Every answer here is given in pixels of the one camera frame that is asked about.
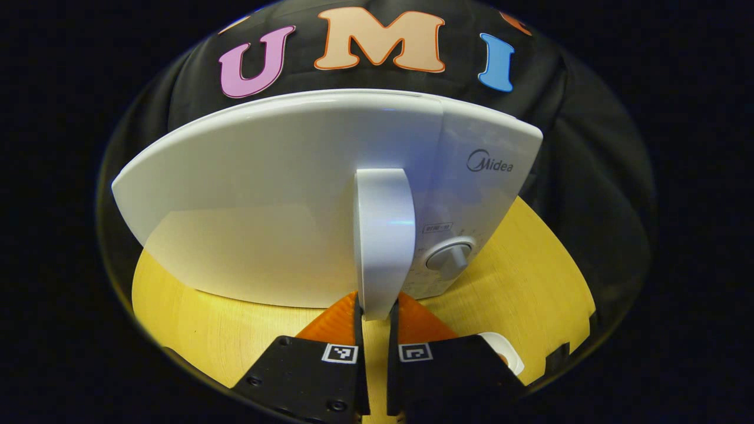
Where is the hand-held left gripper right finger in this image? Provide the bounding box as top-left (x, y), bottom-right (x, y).
top-left (386, 291), bottom-right (528, 424)

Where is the white plate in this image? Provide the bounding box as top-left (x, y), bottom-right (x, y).
top-left (478, 332), bottom-right (525, 376)

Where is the white microwave oven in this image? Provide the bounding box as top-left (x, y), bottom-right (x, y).
top-left (111, 88), bottom-right (544, 322)

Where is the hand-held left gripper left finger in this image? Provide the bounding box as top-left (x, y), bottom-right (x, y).
top-left (232, 291), bottom-right (371, 424)

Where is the black backdrop cloth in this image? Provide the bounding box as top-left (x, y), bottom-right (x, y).
top-left (97, 0), bottom-right (657, 401)

